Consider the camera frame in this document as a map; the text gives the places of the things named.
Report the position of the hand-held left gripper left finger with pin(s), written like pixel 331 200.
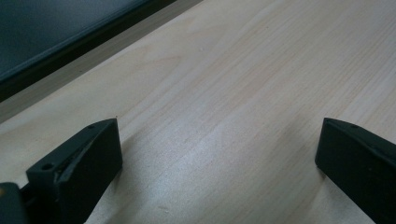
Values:
pixel 87 168

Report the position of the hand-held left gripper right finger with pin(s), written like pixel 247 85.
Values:
pixel 358 165

